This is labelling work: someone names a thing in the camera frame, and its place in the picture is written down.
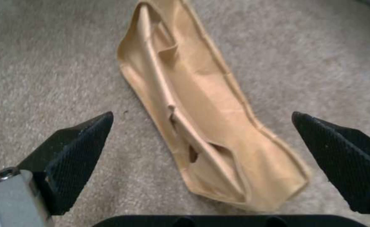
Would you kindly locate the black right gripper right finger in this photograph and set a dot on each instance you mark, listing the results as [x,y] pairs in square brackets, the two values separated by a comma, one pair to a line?
[345,160]

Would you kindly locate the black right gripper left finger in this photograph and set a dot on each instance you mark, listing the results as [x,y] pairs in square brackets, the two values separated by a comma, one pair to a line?
[74,163]

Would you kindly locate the crumpled tan paper bag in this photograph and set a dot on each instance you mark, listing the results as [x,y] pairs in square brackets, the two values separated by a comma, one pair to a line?
[203,104]

